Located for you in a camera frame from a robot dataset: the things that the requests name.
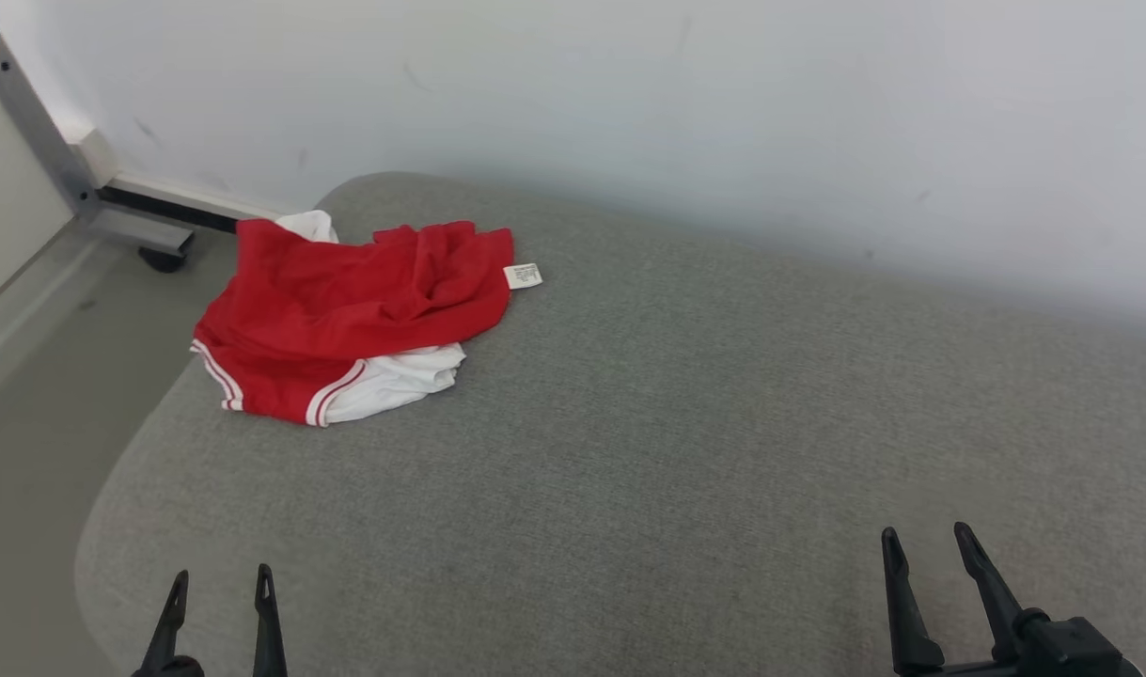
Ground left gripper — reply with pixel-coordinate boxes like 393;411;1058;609
130;563;290;677

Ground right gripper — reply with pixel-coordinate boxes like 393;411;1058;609
880;522;1030;677

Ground red shorts with white label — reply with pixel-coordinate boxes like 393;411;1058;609
190;210;543;429

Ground grey fabric sofa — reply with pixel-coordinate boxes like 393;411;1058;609
74;171;1146;677

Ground black caster wheel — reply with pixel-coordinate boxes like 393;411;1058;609
138;246;194;275

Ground grey metal frame partition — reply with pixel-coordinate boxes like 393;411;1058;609
0;24;197;316

